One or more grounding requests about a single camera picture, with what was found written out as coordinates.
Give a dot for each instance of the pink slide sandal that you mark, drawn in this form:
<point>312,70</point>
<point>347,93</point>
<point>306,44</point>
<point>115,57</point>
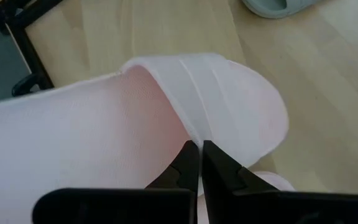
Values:
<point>89,130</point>

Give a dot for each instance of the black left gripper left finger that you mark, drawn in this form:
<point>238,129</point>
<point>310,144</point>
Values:
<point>120,208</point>

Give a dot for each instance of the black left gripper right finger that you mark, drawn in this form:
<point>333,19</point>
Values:
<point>259,208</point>

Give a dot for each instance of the grey slide sandal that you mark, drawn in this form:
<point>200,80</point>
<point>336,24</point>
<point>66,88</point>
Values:
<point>300,7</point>

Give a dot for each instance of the black metal table frame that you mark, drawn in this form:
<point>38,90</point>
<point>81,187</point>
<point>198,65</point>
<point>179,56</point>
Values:
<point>33,59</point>

